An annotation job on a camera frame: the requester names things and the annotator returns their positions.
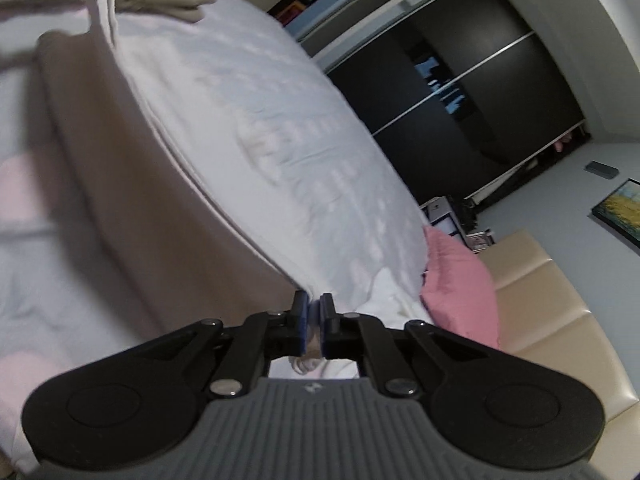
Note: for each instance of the hanging clothes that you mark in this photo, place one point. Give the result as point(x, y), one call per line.
point(565, 142)

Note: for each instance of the white nightstand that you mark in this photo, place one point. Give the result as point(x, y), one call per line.
point(440, 215)

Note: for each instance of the red framed picture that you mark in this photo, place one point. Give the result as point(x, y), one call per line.
point(290, 12)

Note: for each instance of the white waffle knit garment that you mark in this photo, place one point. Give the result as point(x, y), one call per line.
point(390, 295)

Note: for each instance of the beige padded headboard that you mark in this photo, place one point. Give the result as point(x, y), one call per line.
point(565, 335)

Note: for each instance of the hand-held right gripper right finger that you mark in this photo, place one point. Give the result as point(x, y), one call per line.
point(327, 327)

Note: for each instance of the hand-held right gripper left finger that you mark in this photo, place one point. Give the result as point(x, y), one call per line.
point(300, 325)

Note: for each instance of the white fleece sweater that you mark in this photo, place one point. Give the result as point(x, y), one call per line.
point(175, 175)

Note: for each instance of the framed wall painting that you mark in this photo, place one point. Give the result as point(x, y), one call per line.
point(622, 210)

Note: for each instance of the dark wall plate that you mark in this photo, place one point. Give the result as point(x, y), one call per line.
point(601, 169)

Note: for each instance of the black sliding wardrobe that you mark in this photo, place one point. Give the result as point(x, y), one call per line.
point(500, 110)

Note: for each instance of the pink pillow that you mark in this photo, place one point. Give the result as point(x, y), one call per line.
point(460, 285)

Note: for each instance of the small picture frame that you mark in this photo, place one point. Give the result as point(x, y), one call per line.
point(480, 242)

